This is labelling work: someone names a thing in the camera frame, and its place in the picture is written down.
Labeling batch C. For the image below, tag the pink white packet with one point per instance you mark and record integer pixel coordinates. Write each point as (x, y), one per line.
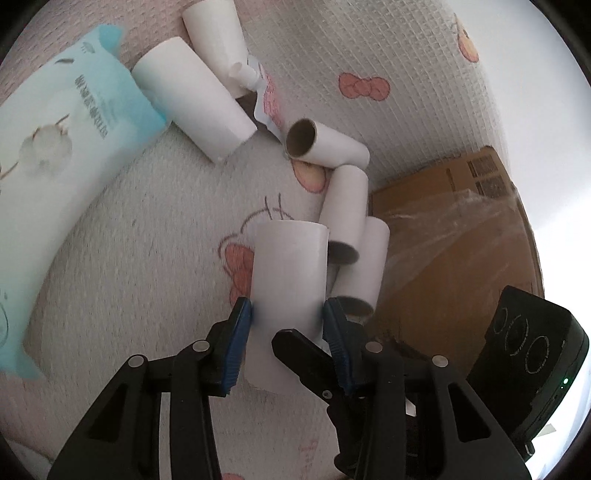
(268, 99)

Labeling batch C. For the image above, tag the brown cardboard box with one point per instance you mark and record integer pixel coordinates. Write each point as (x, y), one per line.
(438, 198)

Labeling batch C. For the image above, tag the white blanket with pink print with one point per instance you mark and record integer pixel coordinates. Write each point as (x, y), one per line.
(152, 230)

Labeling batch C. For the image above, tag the clear plastic film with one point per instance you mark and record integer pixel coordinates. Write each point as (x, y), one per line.
(452, 230)

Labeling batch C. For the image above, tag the light blue cotton-print wipes pack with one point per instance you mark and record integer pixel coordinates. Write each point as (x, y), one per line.
(60, 152)

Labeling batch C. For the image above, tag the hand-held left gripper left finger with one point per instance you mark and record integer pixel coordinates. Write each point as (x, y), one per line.
(238, 350)

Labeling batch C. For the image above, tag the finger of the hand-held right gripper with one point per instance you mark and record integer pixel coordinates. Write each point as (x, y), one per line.
(304, 360)

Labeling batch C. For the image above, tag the pile of white paper rolls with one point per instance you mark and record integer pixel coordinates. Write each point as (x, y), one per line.
(194, 101)

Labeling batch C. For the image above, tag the white lint roller refill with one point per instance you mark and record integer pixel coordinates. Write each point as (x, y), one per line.
(288, 263)

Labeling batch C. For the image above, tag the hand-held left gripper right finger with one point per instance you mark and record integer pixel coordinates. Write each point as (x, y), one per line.
(339, 355)

